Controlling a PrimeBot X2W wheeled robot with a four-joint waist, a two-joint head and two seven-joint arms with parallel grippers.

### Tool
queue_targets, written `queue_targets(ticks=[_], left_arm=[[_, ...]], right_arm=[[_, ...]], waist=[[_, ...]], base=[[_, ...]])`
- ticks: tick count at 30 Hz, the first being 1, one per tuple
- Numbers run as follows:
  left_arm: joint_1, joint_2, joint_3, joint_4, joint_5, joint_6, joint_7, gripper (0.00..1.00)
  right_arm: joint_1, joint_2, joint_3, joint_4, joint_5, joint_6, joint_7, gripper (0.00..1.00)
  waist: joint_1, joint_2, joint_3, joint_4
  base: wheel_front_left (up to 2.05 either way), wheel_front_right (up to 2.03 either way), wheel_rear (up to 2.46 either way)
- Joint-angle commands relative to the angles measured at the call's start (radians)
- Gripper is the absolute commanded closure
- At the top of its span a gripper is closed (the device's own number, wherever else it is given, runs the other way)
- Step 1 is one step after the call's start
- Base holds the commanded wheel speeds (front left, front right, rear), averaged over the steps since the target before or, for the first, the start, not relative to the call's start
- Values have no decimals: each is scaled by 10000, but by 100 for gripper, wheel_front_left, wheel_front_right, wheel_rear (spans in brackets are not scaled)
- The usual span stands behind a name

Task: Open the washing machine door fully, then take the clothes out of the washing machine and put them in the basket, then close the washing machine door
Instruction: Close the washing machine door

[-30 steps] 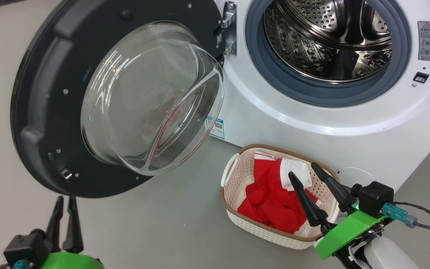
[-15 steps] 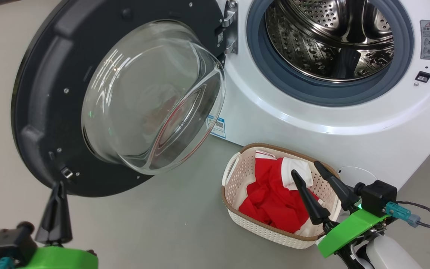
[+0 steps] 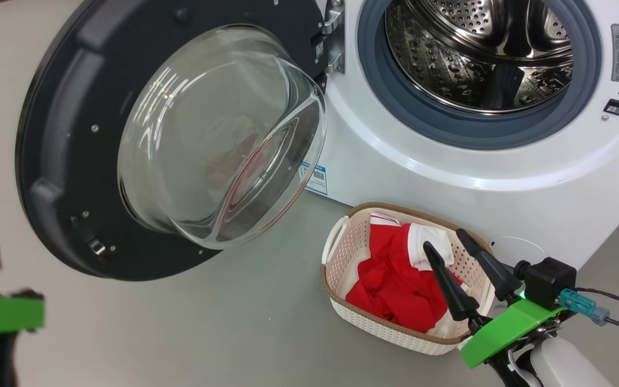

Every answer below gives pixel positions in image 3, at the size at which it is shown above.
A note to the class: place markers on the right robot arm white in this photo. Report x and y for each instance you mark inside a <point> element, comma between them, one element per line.
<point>567,365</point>

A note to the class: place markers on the red garment with white stripes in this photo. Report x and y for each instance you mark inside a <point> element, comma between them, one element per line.
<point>430,242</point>

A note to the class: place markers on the black round glass washer door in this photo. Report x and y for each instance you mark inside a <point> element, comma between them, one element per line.
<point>62,134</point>

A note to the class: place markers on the stainless steel washer drum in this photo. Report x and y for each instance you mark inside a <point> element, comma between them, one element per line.
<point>476,54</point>

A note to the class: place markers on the cream perforated laundry basket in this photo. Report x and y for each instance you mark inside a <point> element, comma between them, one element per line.
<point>342,252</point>

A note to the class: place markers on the metal door hinge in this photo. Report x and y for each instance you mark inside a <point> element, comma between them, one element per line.
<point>333,37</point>

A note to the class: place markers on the round drain filter cover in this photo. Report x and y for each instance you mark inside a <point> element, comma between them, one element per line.
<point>524,250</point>

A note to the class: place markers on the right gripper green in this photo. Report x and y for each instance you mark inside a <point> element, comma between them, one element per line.
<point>508,328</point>

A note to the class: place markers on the blue energy label sticker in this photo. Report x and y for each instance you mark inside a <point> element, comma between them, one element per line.
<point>317,180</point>

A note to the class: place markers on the right camera teal connector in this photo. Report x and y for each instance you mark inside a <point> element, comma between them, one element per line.
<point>581,303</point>

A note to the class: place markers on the white front-load washing machine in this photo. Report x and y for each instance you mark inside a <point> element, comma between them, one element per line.
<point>503,183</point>

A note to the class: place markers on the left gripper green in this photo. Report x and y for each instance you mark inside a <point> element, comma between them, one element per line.
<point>3,314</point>

